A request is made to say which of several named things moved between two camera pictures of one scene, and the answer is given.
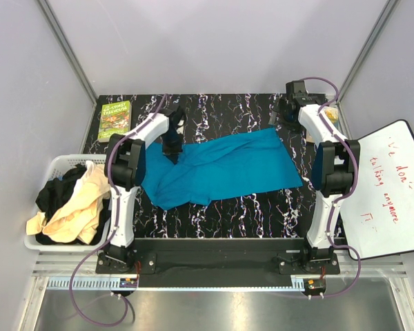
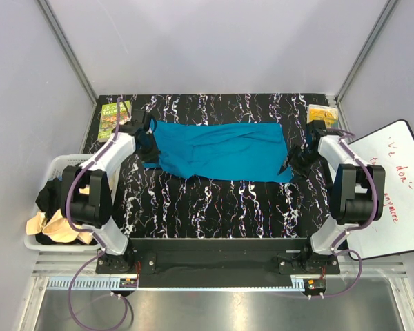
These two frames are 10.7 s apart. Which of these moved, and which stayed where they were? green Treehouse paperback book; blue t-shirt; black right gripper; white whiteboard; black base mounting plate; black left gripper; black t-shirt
Moved: blue t-shirt; black right gripper; black left gripper
Stayed: white whiteboard; black t-shirt; green Treehouse paperback book; black base mounting plate
